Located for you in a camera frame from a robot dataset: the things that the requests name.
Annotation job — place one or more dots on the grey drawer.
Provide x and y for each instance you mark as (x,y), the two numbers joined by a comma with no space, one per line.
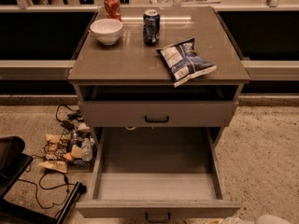
(157,114)
(157,174)

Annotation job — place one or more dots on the yellow snack bag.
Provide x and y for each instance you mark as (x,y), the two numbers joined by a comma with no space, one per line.
(59,166)

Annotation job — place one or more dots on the blue soda can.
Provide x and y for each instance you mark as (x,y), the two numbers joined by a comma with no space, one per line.
(151,27)

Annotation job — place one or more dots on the black power adapter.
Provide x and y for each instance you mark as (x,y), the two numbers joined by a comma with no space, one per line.
(67,125)

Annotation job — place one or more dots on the grey top drawer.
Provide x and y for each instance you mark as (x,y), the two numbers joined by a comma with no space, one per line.
(157,114)

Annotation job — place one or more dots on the red soda can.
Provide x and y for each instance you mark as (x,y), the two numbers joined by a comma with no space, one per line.
(112,8)

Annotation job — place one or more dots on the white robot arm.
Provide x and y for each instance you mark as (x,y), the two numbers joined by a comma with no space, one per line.
(264,219)

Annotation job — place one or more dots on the clear plastic bottle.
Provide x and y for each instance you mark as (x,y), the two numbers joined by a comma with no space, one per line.
(86,149)

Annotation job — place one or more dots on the blue chip bag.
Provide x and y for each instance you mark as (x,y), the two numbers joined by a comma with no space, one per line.
(183,62)

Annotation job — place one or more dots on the grey drawer cabinet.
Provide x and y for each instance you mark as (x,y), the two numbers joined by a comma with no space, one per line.
(131,71)

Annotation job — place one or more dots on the white ceramic bowl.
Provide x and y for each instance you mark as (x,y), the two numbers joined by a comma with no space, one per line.
(107,31)

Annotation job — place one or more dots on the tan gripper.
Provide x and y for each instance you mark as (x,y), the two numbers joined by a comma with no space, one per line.
(271,219)

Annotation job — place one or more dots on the black chair base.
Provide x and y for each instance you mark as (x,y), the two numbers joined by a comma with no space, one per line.
(35,198)

